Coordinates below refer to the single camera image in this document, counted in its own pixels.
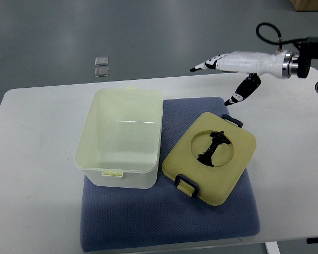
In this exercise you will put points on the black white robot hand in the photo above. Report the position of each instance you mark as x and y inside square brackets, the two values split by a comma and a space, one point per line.
[254, 64]

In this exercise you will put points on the yellow box lid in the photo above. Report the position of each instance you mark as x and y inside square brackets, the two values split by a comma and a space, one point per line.
[209, 159]

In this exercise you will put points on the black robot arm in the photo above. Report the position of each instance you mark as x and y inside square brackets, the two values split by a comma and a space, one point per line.
[307, 48]

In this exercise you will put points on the brown cardboard box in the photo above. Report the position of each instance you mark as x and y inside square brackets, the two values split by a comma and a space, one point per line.
[305, 5]

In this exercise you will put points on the white storage box base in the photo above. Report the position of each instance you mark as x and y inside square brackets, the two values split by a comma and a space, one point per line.
[120, 141]

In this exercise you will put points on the metal floor plate far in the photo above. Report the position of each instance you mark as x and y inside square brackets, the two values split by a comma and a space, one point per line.
[101, 61]

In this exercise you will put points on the metal floor plate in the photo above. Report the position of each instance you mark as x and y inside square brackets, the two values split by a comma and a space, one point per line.
[101, 61]
[101, 71]

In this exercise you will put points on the metal floor plate near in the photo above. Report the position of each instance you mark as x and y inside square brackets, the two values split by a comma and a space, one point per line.
[101, 71]

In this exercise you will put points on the white table leg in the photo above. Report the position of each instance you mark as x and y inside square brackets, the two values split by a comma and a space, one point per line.
[272, 247]

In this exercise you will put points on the blue grey cushion mat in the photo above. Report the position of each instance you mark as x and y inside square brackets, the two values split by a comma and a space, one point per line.
[118, 218]

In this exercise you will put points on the black bracket at table edge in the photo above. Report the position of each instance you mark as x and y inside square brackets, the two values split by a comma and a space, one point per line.
[312, 240]

